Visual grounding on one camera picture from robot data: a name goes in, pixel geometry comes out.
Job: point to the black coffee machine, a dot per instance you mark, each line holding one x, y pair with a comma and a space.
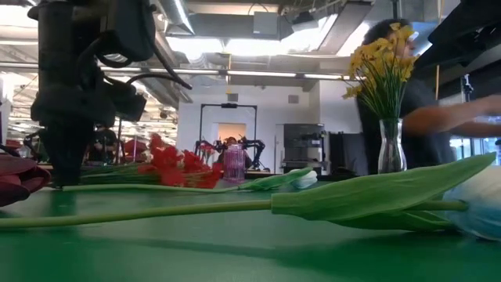
303, 145

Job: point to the black background robot arm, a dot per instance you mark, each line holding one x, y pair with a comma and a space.
254, 147
203, 147

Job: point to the person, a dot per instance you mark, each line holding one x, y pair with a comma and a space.
426, 137
103, 141

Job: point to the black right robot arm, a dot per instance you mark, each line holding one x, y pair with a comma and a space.
469, 19

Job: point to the dark red artificial tulip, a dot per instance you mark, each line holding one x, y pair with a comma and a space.
19, 180

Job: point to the green table mat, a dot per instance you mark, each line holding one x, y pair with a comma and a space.
235, 254

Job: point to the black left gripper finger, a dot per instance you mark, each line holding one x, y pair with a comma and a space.
64, 156

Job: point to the yellow artificial flower bunch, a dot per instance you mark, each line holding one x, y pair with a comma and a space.
381, 58

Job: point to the black background station frame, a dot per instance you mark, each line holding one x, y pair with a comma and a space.
229, 105

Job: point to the red artificial flower bunch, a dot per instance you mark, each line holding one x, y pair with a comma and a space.
176, 168

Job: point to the clear glass vase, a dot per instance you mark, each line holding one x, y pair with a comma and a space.
391, 156

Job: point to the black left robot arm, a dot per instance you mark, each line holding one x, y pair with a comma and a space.
58, 31

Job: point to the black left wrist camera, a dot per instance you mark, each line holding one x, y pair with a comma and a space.
129, 27

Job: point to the pink ribbed glass vase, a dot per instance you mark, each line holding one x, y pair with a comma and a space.
234, 164

